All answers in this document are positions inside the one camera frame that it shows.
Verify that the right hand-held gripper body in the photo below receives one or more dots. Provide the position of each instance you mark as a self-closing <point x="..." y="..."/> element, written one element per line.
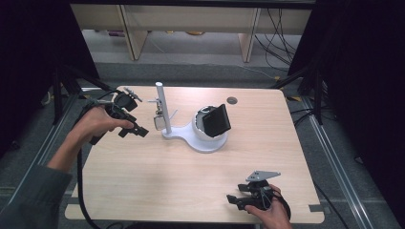
<point x="259" y="192"/>

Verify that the white stand with bowl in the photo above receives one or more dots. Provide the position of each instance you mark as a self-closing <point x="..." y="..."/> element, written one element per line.
<point x="203" y="141"/>

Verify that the aluminium floor rail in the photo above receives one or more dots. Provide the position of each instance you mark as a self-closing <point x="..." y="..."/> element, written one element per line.
<point x="337" y="165"/>
<point x="47" y="143"/>

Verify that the grey table grommet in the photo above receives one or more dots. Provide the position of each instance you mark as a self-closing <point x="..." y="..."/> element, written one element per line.
<point x="232" y="100"/>

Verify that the person's right hand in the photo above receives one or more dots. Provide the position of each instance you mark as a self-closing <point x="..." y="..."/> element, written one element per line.
<point x="275" y="216"/>

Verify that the black curtain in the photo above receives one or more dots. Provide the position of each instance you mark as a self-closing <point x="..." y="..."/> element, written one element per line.
<point x="366" y="95"/>
<point x="31" y="63"/>

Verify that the black wallet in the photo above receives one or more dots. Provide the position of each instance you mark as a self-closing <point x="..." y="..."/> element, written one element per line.
<point x="216" y="121"/>

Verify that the light wooden desk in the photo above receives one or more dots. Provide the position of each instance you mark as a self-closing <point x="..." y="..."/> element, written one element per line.
<point x="191" y="19"/>

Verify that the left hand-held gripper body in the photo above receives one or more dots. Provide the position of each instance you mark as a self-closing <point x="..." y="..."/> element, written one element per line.
<point x="124" y="101"/>

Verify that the black metal stand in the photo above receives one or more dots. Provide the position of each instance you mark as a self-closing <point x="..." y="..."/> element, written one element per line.
<point x="59" y="92"/>
<point x="316" y="95"/>

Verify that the person's left hand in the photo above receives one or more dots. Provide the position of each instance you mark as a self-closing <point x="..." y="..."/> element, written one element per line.
<point x="95" y="122"/>

